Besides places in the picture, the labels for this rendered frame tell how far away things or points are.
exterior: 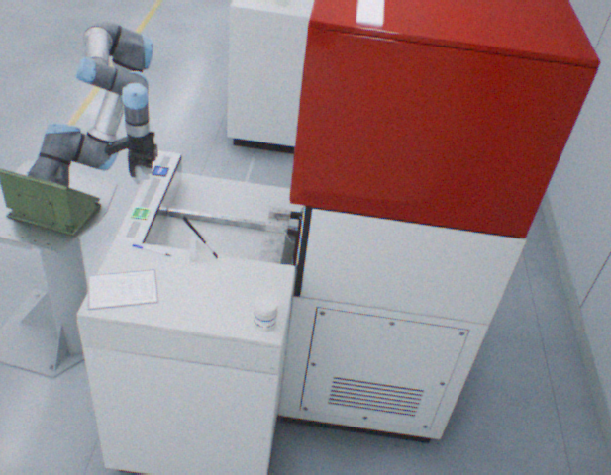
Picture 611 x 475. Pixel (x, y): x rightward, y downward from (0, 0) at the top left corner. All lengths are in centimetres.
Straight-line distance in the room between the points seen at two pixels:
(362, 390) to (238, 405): 64
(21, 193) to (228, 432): 113
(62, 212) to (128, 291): 52
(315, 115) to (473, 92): 43
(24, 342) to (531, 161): 236
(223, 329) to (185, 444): 64
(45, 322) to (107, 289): 119
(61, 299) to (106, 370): 76
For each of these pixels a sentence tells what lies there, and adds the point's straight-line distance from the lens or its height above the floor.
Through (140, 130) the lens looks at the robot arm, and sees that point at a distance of 216.
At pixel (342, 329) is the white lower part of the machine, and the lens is 242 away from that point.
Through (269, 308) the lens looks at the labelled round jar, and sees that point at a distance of 195.
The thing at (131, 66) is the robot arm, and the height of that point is 132.
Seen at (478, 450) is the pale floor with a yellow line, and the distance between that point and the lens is 310.
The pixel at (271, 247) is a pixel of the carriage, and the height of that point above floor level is 88.
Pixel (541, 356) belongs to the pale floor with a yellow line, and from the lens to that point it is 356.
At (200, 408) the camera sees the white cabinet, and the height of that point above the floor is 58.
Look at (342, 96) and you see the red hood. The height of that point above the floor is 162.
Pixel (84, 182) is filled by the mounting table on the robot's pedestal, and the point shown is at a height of 82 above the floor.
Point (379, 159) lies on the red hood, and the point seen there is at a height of 143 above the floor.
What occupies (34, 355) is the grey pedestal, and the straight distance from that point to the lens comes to 327.
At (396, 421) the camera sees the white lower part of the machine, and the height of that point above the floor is 17.
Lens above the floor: 250
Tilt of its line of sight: 41 degrees down
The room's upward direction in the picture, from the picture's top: 8 degrees clockwise
